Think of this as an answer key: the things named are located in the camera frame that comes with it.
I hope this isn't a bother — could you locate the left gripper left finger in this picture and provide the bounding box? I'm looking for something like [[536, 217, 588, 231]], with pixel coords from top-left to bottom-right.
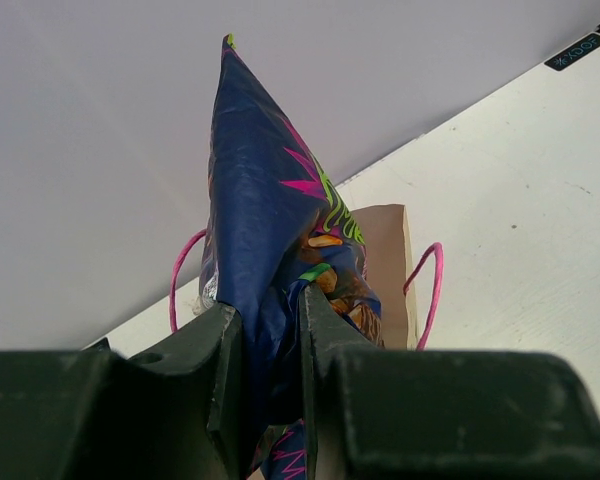
[[0, 304, 244, 479]]

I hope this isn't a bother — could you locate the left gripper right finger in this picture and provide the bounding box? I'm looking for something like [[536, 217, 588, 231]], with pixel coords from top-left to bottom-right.
[[299, 286, 600, 479]]

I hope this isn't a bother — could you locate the purple Krokant snack bag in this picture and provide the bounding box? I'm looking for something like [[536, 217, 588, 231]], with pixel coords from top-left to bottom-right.
[[200, 36, 383, 479]]

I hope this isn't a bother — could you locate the paper bag with pink handles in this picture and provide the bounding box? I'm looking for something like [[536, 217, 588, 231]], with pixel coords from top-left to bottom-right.
[[168, 203, 445, 352]]

